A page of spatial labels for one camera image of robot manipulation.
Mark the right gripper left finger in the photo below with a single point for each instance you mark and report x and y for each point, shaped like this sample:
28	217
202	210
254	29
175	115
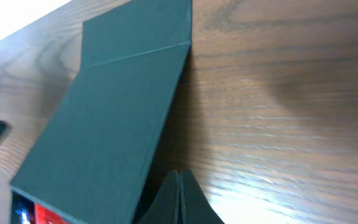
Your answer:
165	207

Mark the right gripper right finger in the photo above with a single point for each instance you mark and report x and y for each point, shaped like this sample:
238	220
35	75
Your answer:
195	208

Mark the blue Oreo cookie pack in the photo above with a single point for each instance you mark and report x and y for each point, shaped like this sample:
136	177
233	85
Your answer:
22	210

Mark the black gift box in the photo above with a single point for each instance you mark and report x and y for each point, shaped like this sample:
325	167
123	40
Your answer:
91	161

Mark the red dried fruit bag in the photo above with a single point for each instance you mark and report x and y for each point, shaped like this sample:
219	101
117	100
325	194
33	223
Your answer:
45	216

